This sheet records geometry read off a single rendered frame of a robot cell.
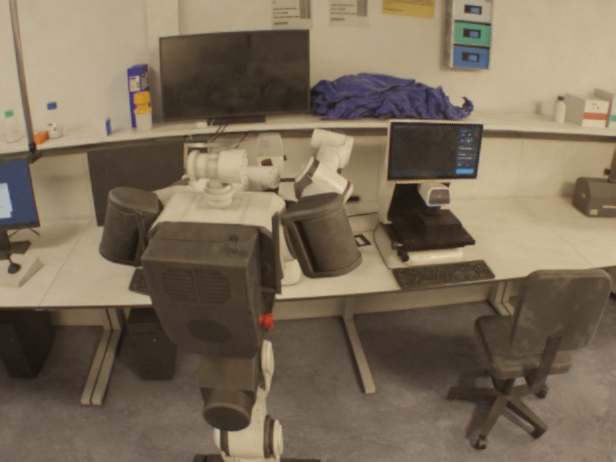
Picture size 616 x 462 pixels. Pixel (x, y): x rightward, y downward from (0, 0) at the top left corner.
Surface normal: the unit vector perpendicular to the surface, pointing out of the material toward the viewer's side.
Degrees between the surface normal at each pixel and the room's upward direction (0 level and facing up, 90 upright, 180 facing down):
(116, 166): 86
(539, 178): 90
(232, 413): 96
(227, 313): 111
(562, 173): 90
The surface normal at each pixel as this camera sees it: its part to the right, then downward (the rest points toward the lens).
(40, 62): 0.12, 0.44
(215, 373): -0.02, -0.22
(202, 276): -0.08, 0.53
